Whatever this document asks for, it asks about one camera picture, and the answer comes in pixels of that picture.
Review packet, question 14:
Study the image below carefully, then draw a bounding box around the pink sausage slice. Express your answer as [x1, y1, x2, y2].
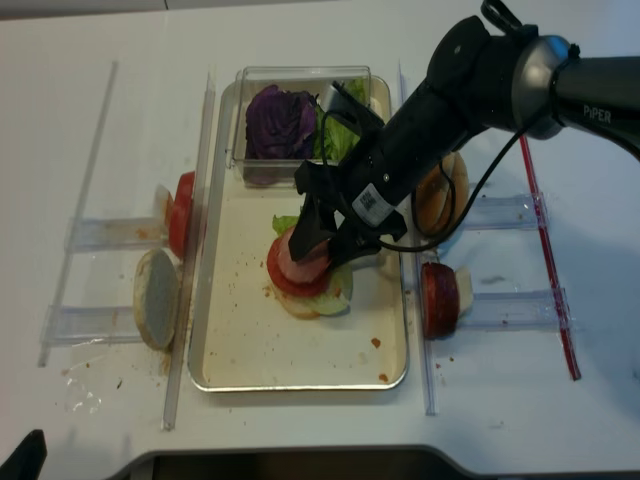
[276, 227, 330, 284]

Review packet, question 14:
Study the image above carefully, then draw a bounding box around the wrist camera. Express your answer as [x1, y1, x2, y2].
[320, 81, 384, 136]

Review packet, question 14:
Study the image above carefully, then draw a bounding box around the lettuce leaf on bun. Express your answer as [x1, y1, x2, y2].
[266, 215, 353, 320]

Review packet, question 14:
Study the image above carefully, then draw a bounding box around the clear holder lower right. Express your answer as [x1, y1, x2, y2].
[458, 288, 571, 332]

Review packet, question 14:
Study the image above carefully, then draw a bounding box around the black object bottom left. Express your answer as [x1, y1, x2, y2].
[0, 429, 47, 480]

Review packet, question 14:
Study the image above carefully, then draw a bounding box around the clear holder lower left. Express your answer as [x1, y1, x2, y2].
[40, 305, 142, 347]

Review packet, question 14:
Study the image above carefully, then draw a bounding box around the clear holder upper right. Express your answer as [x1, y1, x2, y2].
[462, 194, 547, 231]

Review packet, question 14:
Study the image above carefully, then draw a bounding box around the upright bun half left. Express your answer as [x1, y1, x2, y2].
[133, 248, 180, 350]

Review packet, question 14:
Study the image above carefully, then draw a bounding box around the stack of sausage slices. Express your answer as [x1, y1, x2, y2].
[421, 262, 460, 340]

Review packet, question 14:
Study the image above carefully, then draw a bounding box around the clear rail far left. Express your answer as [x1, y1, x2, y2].
[37, 60, 119, 368]

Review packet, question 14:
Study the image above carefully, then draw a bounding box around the clear rail left of tray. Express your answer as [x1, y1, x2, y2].
[162, 68, 216, 432]

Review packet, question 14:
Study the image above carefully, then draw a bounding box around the red plastic rail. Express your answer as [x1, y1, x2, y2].
[519, 137, 582, 381]

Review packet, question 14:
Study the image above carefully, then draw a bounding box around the silver metal tray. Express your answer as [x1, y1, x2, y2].
[188, 80, 408, 393]

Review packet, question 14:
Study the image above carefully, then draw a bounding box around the sesame bun top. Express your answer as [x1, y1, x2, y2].
[412, 162, 453, 237]

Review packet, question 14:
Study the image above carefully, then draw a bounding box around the bottom bun on tray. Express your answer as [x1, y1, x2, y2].
[272, 285, 350, 320]

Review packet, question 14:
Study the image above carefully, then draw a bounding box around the black cable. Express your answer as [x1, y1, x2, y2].
[319, 107, 531, 254]

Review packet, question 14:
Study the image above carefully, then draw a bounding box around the clear rail right of tray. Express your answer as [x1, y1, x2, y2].
[397, 60, 439, 417]

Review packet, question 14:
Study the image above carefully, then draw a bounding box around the purple cabbage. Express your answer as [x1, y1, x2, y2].
[244, 84, 317, 186]

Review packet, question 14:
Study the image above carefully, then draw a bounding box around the plain bun half right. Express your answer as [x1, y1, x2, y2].
[433, 152, 469, 233]

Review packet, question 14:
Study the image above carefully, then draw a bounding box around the clear rail of tray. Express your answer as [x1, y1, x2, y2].
[397, 60, 439, 417]
[162, 68, 216, 432]

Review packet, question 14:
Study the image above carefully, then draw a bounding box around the upright tomato slice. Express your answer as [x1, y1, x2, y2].
[168, 171, 195, 259]

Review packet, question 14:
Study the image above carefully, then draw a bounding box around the green lettuce in container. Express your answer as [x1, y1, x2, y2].
[312, 78, 369, 164]

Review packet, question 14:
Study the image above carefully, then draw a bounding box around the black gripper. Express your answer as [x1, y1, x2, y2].
[289, 161, 406, 270]

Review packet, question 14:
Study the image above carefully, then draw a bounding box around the white cheese slice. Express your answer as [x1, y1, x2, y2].
[455, 266, 474, 316]

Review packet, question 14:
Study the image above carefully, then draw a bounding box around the clear holder upper left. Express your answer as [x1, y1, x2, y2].
[65, 217, 168, 253]

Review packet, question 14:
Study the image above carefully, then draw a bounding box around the tomato slice on bun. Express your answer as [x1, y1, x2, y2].
[266, 237, 330, 298]

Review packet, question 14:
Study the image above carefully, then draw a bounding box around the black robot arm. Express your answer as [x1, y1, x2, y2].
[289, 2, 639, 267]

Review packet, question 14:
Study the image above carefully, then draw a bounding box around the clear holder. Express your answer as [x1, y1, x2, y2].
[40, 305, 142, 347]
[65, 217, 168, 253]
[462, 194, 547, 231]
[458, 288, 571, 332]

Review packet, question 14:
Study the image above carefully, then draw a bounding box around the clear plastic container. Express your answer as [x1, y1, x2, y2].
[226, 66, 389, 188]

